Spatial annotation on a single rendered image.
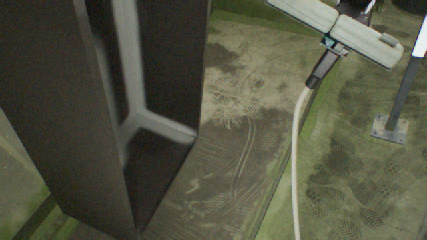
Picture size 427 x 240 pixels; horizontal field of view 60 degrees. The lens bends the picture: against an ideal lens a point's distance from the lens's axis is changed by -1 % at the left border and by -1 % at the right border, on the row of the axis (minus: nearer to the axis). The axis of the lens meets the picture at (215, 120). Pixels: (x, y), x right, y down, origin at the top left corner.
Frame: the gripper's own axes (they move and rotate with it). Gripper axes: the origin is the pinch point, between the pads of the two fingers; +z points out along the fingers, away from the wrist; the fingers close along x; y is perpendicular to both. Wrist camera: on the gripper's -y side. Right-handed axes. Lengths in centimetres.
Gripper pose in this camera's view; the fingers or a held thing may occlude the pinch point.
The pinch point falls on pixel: (338, 43)
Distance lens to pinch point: 87.7
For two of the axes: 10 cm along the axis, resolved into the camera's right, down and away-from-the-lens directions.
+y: -2.3, 5.2, 8.2
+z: -4.3, 7.0, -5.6
